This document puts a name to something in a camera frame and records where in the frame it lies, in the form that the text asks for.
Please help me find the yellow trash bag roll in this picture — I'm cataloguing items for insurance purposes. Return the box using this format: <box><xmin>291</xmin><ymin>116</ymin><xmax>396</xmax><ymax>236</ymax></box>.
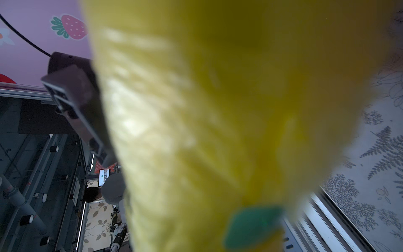
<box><xmin>81</xmin><ymin>1</ymin><xmax>400</xmax><ymax>252</ymax></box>

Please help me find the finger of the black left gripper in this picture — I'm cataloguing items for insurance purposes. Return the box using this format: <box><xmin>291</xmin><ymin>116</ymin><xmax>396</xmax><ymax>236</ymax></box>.
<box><xmin>41</xmin><ymin>65</ymin><xmax>118</xmax><ymax>167</ymax></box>

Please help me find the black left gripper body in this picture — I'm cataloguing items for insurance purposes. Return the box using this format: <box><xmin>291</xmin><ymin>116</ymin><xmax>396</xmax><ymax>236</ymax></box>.
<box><xmin>47</xmin><ymin>52</ymin><xmax>96</xmax><ymax>82</ymax></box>

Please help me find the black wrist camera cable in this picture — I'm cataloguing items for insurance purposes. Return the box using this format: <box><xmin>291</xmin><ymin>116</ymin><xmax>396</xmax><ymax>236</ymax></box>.
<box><xmin>0</xmin><ymin>12</ymin><xmax>52</xmax><ymax>58</ymax></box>

